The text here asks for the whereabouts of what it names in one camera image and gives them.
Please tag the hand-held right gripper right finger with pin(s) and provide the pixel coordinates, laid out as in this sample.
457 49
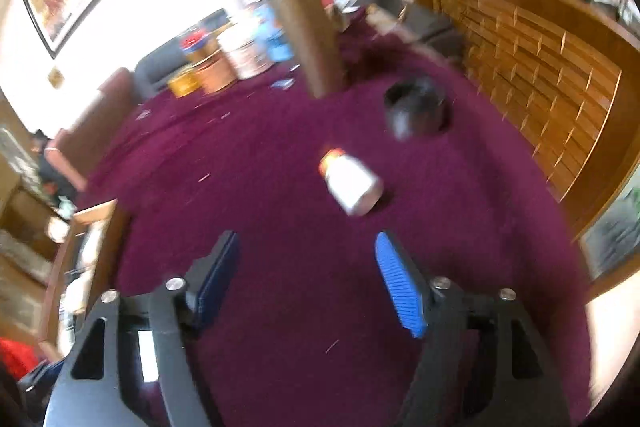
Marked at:
400 287

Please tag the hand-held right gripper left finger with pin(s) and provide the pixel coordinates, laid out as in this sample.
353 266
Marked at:
220 277

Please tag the white pill bottle orange cap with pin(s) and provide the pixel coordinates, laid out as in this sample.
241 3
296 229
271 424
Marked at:
352 184

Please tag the shallow cardboard box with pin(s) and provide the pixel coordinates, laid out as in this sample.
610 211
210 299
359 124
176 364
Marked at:
107 232

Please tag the maroon velvet tablecloth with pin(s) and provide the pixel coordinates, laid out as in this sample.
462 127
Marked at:
300 132

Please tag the black round container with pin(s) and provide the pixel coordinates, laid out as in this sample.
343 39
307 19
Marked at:
415 107

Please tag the brown upholstered chair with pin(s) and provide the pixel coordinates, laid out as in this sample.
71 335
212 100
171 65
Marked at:
95 132

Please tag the yellow tape roll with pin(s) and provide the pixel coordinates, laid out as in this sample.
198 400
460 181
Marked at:
183 83

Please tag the copper labelled jar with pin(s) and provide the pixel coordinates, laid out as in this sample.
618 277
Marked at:
215 74

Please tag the small blue packet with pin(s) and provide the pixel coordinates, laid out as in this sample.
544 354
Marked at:
283 84

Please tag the red cloth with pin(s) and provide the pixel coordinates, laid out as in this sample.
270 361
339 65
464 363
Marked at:
17 357

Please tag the green white printed board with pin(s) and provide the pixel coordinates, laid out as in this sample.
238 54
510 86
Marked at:
615 232

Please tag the black sofa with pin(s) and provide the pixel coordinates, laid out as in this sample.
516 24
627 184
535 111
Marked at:
160 62

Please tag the white labelled jar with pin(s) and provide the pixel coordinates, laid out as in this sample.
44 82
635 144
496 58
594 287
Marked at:
247 54

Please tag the yellow blue jar red lid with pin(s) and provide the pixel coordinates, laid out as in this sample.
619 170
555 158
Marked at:
197 44

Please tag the blue labelled bottle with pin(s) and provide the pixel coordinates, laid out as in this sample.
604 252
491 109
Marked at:
275 39

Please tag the steel thermos flask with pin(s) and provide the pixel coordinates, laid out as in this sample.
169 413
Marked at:
310 42

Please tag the wooden lattice cabinet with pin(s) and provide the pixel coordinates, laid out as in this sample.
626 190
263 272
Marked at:
540 57

